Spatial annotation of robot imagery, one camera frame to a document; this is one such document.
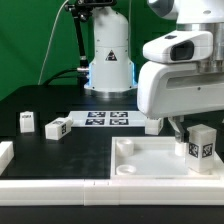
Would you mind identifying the black cables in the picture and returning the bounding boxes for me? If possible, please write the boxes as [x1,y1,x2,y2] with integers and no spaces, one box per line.
[43,68,88,88]

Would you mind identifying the white marker base plate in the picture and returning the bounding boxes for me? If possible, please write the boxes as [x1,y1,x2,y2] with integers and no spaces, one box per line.
[69,111,145,127]

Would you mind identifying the white cable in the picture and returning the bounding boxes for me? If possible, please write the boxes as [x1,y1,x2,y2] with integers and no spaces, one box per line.
[37,0,70,86]

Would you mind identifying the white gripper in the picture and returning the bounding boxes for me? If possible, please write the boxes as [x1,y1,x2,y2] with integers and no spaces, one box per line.
[137,31,224,143]

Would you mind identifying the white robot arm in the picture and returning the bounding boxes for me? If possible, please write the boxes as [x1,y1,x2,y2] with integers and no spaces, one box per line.
[137,0,224,125]

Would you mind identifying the white square tabletop tray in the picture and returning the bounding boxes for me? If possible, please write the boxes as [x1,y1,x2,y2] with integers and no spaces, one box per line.
[110,137,224,180]

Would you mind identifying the white U-shaped fence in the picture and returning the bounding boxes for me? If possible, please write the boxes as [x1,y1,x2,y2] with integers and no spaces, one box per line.
[0,140,224,207]

